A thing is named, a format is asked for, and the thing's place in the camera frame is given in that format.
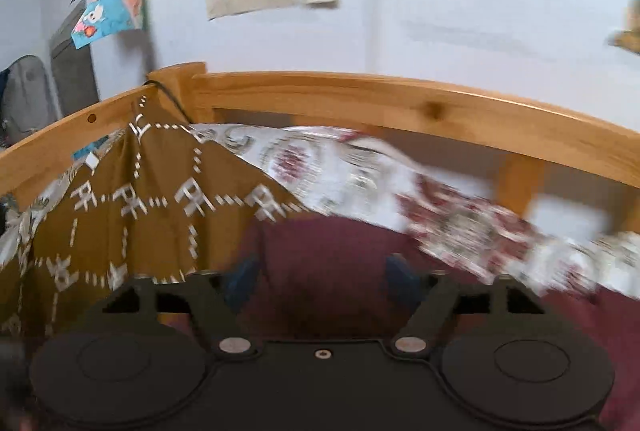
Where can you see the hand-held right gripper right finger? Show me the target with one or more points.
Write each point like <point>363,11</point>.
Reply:
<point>402,281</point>

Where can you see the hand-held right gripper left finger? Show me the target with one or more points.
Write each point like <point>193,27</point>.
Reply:
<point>239,283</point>

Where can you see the maroon garment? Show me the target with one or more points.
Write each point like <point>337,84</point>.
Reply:
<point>325,271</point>

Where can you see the floral bed sheet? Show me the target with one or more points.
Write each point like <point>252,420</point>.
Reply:
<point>350,171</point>

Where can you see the brown patterned blanket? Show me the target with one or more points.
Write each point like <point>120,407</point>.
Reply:
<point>150,171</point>

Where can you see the grey backpack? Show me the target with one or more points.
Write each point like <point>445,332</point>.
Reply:
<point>27,101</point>

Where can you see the wooden bed frame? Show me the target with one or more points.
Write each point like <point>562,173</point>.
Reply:
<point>400,98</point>

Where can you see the grey wall panel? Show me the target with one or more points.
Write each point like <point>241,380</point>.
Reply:
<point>75,66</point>

